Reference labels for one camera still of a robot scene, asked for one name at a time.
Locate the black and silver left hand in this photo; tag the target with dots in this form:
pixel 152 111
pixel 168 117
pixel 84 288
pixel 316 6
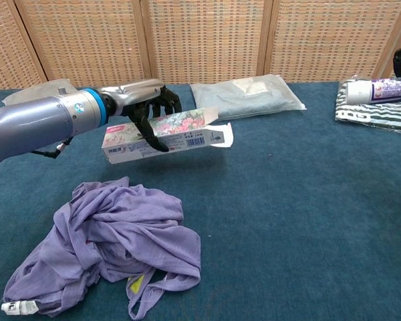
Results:
pixel 133 97

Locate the white purple toothpaste tube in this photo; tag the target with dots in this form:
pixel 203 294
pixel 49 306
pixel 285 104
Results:
pixel 371 91

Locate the floral toothpaste carton box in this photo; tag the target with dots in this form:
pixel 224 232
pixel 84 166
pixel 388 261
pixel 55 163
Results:
pixel 183 133

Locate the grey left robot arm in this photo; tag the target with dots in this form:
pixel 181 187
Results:
pixel 36 123

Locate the striped bagged garment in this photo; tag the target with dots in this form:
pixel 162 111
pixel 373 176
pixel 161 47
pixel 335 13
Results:
pixel 374 115

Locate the grey bag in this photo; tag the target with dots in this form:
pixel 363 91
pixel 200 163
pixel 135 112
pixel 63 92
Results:
pixel 30 93

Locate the clear bagged grey garment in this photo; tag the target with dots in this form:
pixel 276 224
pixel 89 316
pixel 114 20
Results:
pixel 247 98

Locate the woven wooden folding screen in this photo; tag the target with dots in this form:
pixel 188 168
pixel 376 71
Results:
pixel 204 36

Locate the crumpled purple garment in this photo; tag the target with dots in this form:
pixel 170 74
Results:
pixel 120 240

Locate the teal table cover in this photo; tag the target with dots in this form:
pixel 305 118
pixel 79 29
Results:
pixel 287 217

